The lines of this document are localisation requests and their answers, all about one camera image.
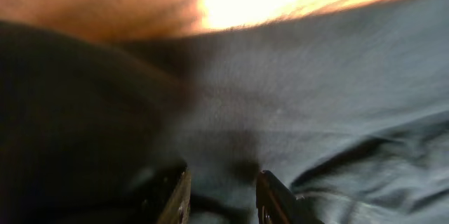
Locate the dark navy t-shirt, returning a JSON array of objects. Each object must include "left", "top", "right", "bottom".
[{"left": 1, "top": 0, "right": 448, "bottom": 223}]

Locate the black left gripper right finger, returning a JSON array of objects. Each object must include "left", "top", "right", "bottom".
[{"left": 256, "top": 170, "right": 323, "bottom": 224}]

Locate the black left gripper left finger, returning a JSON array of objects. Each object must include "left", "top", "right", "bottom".
[{"left": 140, "top": 167, "right": 192, "bottom": 224}]

